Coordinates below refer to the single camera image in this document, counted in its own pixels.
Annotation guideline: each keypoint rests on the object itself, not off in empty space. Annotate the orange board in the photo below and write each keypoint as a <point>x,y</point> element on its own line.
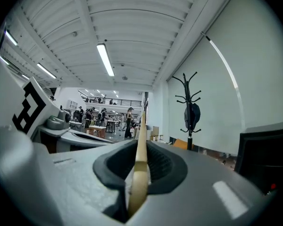
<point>180,144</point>

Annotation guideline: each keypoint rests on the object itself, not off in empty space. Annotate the dark bag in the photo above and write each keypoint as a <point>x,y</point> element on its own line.
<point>193,115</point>

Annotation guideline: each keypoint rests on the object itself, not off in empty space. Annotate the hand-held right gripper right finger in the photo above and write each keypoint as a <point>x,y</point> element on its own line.
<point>202,187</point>

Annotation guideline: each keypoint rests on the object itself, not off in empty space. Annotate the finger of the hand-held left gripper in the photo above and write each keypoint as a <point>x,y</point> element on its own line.
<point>80,145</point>
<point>92,135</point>

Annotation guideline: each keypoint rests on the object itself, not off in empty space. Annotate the long ceiling light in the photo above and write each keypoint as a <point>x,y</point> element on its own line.
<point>46,70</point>
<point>105,59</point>
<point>11,38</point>
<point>3,59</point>

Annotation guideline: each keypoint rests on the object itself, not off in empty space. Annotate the black balcony railing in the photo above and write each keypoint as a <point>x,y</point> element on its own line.
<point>113,100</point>

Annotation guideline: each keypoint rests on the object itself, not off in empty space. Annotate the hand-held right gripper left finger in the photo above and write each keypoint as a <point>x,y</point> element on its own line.
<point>75,185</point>

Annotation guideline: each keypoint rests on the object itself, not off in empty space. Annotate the black monitor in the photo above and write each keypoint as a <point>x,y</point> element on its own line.
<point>264,156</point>

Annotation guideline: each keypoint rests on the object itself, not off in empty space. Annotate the cardboard box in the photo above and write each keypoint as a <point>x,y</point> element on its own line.
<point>155,132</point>

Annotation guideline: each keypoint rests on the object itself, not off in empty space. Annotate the wooden table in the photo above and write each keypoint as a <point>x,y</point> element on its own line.
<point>97,129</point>

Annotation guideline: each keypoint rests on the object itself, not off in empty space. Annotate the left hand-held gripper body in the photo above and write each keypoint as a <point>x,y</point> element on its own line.
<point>30,107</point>

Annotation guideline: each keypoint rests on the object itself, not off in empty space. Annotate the round ceiling detector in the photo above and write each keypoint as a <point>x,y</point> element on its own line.
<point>125,78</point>

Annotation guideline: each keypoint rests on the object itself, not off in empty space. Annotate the wooden clothes hanger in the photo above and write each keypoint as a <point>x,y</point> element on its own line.
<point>139,173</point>

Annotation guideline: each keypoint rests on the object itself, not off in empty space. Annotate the black coat stand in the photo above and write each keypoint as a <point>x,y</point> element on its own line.
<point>189,116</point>

